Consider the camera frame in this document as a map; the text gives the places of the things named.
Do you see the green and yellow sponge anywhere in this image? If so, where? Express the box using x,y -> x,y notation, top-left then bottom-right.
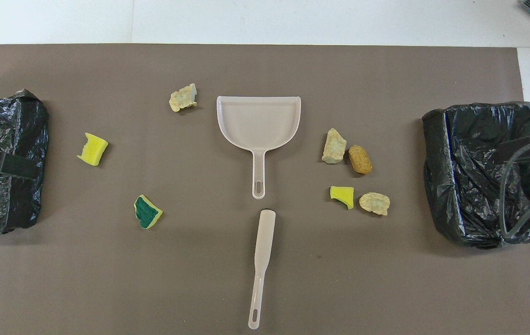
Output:
134,194 -> 164,229

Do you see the beige plastic dustpan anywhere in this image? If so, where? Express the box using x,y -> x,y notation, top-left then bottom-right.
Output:
216,96 -> 302,200

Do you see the beige hand brush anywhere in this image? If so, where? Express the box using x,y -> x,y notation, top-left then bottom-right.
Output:
248,208 -> 276,330

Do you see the black bag lined bin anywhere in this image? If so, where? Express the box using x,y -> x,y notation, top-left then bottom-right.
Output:
422,101 -> 530,248
0,89 -> 49,235

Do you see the small yellow sponge piece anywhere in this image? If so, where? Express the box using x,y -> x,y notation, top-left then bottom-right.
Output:
330,186 -> 355,210

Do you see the pale beige foam chunk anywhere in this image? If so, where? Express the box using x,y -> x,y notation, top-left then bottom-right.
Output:
169,83 -> 198,112
359,192 -> 391,216
322,128 -> 347,164

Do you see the brown foam chunk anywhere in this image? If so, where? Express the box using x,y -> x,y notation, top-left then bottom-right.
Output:
349,145 -> 373,174

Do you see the brown table mat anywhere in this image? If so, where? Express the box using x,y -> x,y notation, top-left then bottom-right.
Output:
0,44 -> 530,335

